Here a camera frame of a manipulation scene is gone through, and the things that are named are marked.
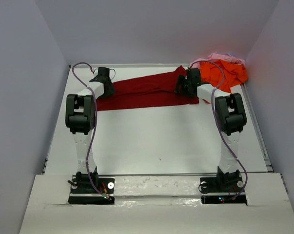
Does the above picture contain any dark red t shirt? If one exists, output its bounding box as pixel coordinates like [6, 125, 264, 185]
[97, 66, 199, 111]

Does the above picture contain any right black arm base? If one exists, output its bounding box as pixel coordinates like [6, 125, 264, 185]
[198, 169, 247, 205]

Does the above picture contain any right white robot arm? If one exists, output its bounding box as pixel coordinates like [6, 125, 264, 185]
[175, 68, 247, 191]

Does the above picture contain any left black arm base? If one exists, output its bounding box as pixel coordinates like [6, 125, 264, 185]
[68, 172, 115, 205]

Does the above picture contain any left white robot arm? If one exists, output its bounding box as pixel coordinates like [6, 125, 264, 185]
[65, 67, 115, 175]

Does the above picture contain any pink t shirt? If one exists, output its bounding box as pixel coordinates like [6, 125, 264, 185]
[189, 53, 246, 68]

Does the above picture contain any orange t shirt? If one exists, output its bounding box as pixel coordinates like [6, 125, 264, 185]
[200, 60, 248, 93]

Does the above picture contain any aluminium table edge rail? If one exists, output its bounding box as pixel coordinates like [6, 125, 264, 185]
[69, 63, 192, 69]

